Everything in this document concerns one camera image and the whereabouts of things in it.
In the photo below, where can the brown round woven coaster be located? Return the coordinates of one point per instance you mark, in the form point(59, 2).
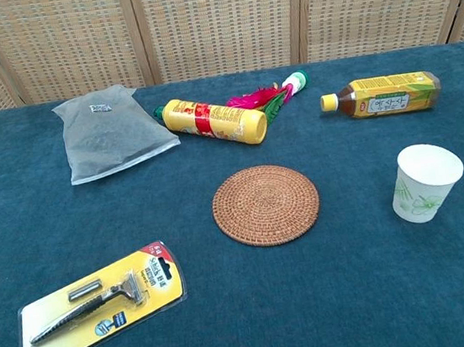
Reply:
point(265, 204)

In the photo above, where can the small white paper cup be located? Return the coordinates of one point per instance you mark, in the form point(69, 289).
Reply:
point(427, 183)

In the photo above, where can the yellow cylindrical bottle red label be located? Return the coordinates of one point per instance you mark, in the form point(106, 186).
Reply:
point(217, 120)

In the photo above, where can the colourful feather shuttlecock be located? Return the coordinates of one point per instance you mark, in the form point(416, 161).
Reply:
point(277, 94)

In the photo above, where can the dark teal table cloth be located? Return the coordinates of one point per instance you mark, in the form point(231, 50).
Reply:
point(246, 290)

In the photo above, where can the grey translucent plastic pouch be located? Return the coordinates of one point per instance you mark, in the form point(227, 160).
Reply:
point(108, 133)

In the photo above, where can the woven rattan folding screen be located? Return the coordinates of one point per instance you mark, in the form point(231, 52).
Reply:
point(213, 19)

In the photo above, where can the tea bottle yellow cap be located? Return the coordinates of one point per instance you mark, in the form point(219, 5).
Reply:
point(387, 95)

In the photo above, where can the yellow razor blister pack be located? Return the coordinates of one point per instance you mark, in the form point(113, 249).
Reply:
point(104, 307)

